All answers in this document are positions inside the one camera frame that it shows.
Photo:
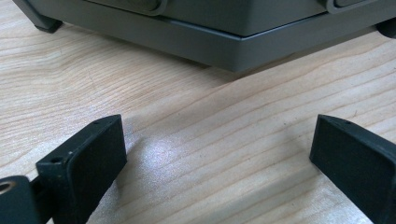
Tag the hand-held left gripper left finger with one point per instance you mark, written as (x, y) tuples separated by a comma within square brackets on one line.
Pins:
[(90, 168)]

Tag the dark grey corner shelf rack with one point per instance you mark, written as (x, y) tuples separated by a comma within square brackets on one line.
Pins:
[(218, 37)]

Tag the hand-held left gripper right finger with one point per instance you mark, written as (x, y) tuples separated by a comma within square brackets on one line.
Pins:
[(355, 161)]

